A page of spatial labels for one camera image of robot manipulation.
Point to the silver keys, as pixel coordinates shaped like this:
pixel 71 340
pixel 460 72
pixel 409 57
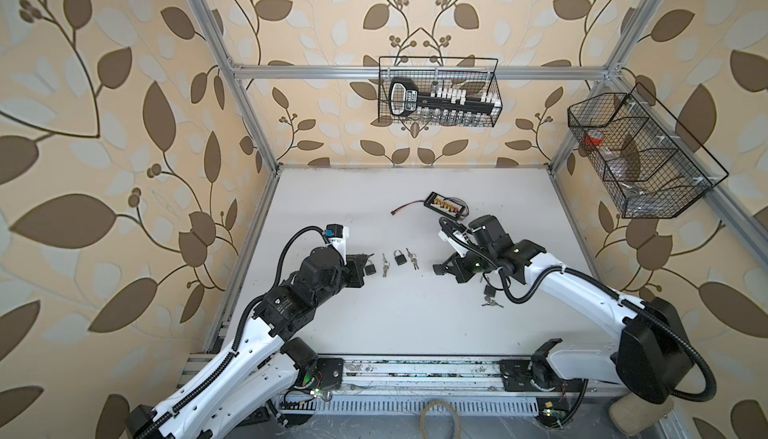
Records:
pixel 385 266
pixel 413 259

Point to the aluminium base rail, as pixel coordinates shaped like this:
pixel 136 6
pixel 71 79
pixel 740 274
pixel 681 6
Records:
pixel 389 385

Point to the beige foam roll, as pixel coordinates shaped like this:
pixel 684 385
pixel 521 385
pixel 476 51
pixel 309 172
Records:
pixel 631 415

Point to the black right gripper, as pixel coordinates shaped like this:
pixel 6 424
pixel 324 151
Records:
pixel 455 267

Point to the black tool set in basket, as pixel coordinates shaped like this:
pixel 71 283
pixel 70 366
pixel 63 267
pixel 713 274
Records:
pixel 404 98

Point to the wire basket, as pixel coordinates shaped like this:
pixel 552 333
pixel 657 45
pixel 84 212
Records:
pixel 475 76
pixel 652 165

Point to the black padlock with key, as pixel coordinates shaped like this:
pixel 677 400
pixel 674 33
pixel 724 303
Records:
pixel 400 258

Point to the back wire basket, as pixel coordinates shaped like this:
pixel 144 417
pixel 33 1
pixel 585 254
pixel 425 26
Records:
pixel 475 76

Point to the aluminium frame post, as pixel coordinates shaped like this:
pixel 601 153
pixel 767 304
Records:
pixel 601 39
pixel 214 39

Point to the right wire basket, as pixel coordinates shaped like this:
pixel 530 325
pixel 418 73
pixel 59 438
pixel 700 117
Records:
pixel 652 165

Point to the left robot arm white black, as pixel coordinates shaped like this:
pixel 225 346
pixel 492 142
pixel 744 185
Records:
pixel 265 357

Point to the black padlock right open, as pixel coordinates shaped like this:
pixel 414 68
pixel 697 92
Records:
pixel 370 269

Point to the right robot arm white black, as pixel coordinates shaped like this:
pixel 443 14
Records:
pixel 648 352

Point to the aluminium frame post left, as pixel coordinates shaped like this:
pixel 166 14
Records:
pixel 214 39

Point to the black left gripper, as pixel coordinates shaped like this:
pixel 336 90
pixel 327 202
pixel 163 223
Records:
pixel 356 266

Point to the red item in basket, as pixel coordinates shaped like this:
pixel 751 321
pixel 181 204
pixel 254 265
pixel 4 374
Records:
pixel 594 138

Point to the aluminium frame post right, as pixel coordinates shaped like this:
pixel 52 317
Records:
pixel 601 39

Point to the silver keys on table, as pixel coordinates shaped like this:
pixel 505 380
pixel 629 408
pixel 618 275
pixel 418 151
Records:
pixel 385 266

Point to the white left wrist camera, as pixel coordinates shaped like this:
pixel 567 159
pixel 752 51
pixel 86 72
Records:
pixel 337 235

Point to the black charging board yellow connectors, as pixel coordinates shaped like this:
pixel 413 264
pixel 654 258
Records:
pixel 450 207

